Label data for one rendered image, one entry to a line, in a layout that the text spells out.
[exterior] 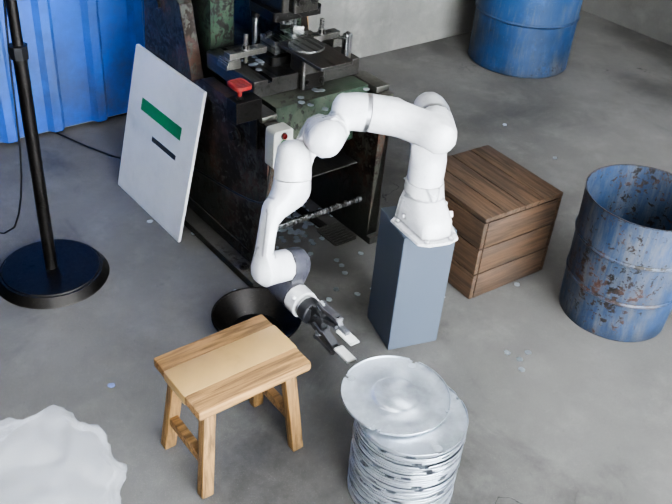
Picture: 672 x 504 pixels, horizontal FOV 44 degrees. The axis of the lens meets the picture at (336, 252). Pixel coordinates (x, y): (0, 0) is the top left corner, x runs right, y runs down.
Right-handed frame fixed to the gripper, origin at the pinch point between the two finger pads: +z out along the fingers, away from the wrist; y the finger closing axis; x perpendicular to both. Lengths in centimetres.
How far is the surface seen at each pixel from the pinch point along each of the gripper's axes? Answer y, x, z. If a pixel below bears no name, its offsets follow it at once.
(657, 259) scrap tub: 10, 104, 25
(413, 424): 0.1, -3.3, 32.4
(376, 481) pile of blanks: -13.8, -14.1, 33.5
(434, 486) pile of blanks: -13.7, -2.3, 42.7
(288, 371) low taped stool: 3.8, -22.3, 3.3
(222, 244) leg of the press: -25, 13, -92
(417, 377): 0.3, 8.7, 20.0
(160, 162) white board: -5, 5, -126
